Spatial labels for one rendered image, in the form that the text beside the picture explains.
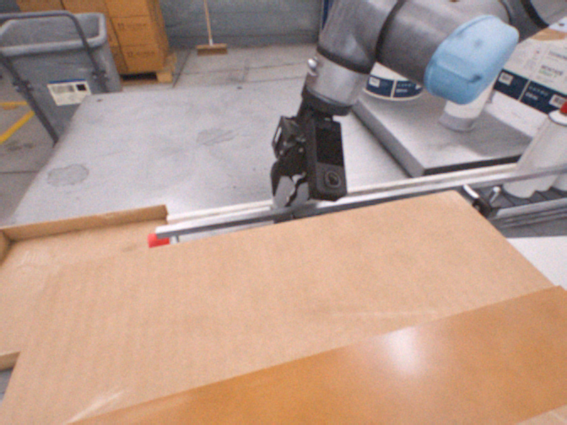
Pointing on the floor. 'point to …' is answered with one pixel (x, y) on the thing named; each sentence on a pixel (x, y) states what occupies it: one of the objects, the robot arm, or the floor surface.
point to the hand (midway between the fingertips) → (283, 213)
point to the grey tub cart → (57, 62)
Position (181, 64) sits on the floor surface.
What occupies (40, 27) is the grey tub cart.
